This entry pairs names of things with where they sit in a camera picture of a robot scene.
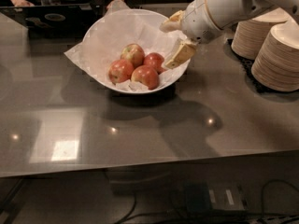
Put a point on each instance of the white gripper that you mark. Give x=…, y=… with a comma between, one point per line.
x=195, y=20

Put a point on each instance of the red apple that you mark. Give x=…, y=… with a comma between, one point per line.
x=120, y=71
x=134, y=54
x=155, y=60
x=147, y=76

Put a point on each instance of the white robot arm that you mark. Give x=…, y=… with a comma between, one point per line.
x=234, y=11

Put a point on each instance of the white bowl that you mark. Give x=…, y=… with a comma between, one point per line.
x=109, y=78

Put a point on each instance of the person's left hand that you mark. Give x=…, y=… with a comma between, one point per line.
x=115, y=4

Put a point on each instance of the person's right hand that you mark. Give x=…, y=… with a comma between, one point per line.
x=22, y=3

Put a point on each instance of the white paper liner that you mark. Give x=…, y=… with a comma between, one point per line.
x=118, y=31

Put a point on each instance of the black rubber mat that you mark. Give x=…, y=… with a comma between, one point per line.
x=249, y=72

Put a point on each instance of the front stack of paper plates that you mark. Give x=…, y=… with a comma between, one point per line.
x=287, y=33

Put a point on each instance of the black laptop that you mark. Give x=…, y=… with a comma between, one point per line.
x=57, y=20

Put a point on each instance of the black box under table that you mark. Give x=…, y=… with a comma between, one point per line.
x=215, y=198

